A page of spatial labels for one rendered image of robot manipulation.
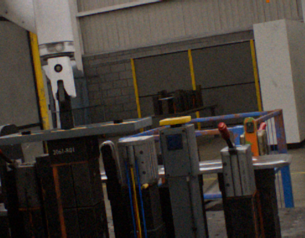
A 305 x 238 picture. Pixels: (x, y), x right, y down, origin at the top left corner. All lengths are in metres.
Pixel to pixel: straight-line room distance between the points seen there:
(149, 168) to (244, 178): 0.25
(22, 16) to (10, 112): 3.60
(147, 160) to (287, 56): 8.01
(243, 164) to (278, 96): 8.06
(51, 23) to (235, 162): 0.55
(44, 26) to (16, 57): 3.86
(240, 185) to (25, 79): 4.02
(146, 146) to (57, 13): 0.40
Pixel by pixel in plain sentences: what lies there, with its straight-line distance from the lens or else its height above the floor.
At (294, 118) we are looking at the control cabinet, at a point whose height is 0.48.
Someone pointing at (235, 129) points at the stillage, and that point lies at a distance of 3.50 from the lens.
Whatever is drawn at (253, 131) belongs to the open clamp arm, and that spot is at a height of 1.07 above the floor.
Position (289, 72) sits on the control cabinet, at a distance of 9.47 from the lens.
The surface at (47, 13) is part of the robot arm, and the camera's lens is 1.44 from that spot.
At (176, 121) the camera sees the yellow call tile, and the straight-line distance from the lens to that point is 1.34.
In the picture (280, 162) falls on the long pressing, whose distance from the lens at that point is 1.60.
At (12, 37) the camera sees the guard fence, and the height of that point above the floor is 1.82.
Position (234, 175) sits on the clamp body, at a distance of 1.49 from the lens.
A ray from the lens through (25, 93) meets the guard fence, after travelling 5.33.
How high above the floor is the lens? 1.24
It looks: 3 degrees down
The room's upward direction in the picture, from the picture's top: 8 degrees counter-clockwise
